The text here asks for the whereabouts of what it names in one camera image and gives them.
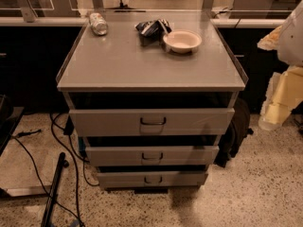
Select grey middle drawer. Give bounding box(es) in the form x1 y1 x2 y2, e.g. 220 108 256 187
86 146 219 166

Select white bowl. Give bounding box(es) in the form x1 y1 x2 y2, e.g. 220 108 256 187
163 29 202 54

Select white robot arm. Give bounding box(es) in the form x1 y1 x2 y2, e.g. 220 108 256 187
258 1 303 131

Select black floor cable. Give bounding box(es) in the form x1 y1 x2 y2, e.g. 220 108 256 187
48 112 100 227

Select crumpled dark chip bag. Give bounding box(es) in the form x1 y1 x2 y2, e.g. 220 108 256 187
135 19 171 38

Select black backpack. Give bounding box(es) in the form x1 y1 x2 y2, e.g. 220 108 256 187
215 98 254 167

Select black pole stand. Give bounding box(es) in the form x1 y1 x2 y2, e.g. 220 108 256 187
41 152 68 227

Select silver soda can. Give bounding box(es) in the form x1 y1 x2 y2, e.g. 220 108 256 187
89 12 108 36

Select grey bottom drawer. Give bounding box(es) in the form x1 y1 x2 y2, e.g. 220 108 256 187
97 171 207 189

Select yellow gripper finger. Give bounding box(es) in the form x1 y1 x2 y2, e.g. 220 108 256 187
257 26 281 51

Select grey drawer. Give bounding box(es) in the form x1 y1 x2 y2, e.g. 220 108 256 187
69 109 234 136
86 146 219 166
97 171 207 189

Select black cable left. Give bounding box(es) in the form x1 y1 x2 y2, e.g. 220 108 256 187
10 129 83 227

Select grey drawer cabinet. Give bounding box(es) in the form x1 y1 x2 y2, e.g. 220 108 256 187
55 10 249 194

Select grey top drawer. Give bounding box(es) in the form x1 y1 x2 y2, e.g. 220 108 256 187
69 109 234 136

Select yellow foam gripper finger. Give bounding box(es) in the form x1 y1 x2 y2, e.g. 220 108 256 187
258 66 303 131

